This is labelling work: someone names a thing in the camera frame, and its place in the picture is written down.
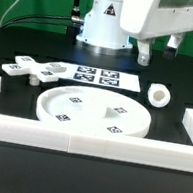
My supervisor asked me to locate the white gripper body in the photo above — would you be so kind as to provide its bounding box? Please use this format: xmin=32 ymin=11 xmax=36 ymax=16
xmin=119 ymin=0 xmax=193 ymax=40

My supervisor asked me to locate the white round table top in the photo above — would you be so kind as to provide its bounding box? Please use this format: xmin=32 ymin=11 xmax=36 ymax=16
xmin=36 ymin=86 xmax=152 ymax=138

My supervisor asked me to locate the white front fence bar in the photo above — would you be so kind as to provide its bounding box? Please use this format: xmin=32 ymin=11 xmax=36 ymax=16
xmin=0 ymin=115 xmax=193 ymax=172

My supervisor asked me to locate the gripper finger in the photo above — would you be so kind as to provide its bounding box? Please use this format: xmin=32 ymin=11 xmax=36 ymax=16
xmin=137 ymin=39 xmax=153 ymax=66
xmin=163 ymin=33 xmax=185 ymax=60

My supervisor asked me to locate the white marker sheet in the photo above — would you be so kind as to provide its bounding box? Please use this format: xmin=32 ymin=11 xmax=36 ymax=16
xmin=57 ymin=63 xmax=140 ymax=93

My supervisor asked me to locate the black cable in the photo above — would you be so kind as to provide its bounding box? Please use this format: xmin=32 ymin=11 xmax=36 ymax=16
xmin=0 ymin=4 xmax=86 ymax=47

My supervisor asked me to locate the white cross-shaped table base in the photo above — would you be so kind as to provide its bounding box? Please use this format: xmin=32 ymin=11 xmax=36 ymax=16
xmin=2 ymin=55 xmax=67 ymax=86

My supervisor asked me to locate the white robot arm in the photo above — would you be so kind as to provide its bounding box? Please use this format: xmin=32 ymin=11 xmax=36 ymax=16
xmin=76 ymin=0 xmax=193 ymax=66

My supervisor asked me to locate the black vertical post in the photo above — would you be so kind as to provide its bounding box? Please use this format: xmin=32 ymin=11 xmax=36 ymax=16
xmin=71 ymin=0 xmax=80 ymax=17

